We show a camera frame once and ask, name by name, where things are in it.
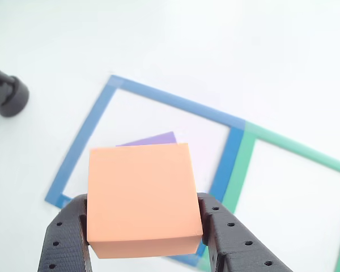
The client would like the orange block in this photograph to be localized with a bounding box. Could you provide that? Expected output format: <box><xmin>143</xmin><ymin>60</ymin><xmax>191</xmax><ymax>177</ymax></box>
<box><xmin>86</xmin><ymin>143</ymin><xmax>204</xmax><ymax>260</ymax></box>

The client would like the large purple block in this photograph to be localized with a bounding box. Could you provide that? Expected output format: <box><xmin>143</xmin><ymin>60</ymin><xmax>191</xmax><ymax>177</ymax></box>
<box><xmin>115</xmin><ymin>131</ymin><xmax>178</xmax><ymax>147</ymax></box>

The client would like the black tripod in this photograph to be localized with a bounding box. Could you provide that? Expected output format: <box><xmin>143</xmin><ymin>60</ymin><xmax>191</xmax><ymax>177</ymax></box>
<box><xmin>0</xmin><ymin>64</ymin><xmax>30</xmax><ymax>118</ymax></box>

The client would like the green tape square frame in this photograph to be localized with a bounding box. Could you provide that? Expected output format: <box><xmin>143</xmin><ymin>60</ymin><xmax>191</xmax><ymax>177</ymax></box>
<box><xmin>197</xmin><ymin>120</ymin><xmax>340</xmax><ymax>272</ymax></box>

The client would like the blue tape square frame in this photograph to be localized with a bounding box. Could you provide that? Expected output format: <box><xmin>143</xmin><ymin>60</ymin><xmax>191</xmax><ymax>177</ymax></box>
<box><xmin>44</xmin><ymin>74</ymin><xmax>247</xmax><ymax>270</ymax></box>

